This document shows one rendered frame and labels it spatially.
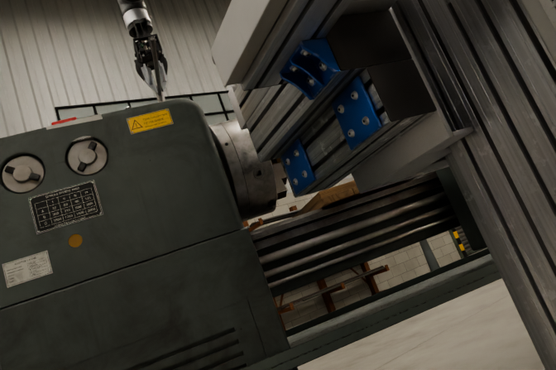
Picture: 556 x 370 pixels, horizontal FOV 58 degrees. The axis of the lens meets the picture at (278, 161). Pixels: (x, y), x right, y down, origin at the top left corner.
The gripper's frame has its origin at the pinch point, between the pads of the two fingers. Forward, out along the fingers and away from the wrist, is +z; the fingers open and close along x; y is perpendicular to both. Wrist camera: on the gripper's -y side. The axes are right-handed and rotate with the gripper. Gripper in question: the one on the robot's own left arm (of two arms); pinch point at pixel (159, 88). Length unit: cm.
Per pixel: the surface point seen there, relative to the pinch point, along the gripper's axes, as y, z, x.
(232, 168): 3.6, 30.5, 11.8
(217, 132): 0.7, 17.9, 11.9
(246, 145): 3.7, 25.1, 17.9
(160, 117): 14.3, 14.7, -3.8
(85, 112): -679, -321, -46
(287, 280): 4, 64, 16
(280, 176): -7.2, 34.4, 27.4
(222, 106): -755, -301, 197
